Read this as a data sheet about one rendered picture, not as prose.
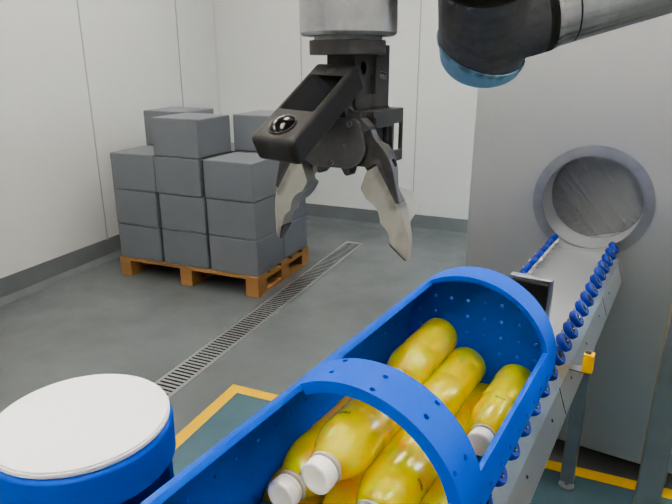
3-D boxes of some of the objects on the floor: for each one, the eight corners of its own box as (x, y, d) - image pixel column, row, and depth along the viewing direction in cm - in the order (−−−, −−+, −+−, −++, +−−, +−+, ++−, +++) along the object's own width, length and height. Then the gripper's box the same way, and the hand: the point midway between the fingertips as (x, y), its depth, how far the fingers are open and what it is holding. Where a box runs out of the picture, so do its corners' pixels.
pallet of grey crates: (308, 262, 479) (306, 111, 442) (258, 297, 409) (251, 122, 372) (185, 244, 524) (174, 106, 486) (121, 274, 454) (102, 115, 416)
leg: (575, 484, 232) (597, 339, 212) (572, 493, 227) (595, 346, 207) (559, 479, 234) (580, 335, 215) (556, 488, 230) (577, 342, 210)
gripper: (468, 40, 54) (455, 247, 60) (293, 44, 64) (297, 222, 70) (431, 36, 47) (420, 272, 53) (240, 41, 57) (250, 239, 63)
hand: (336, 252), depth 59 cm, fingers open, 14 cm apart
